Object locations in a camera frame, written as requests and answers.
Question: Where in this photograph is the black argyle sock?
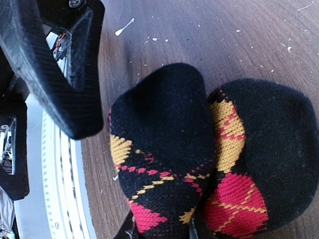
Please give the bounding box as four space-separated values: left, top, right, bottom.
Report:
108 63 319 239

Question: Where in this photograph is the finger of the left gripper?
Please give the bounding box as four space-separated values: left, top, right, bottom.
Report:
0 0 105 140
0 93 29 201

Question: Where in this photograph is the aluminium front rail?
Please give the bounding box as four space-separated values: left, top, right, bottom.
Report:
14 96 97 239

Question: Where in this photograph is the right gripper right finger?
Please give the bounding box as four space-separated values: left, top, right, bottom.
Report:
189 219 209 239

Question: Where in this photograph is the white paper scrap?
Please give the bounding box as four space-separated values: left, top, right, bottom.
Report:
115 18 135 36

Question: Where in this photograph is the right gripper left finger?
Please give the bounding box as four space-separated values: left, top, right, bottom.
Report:
113 211 137 239

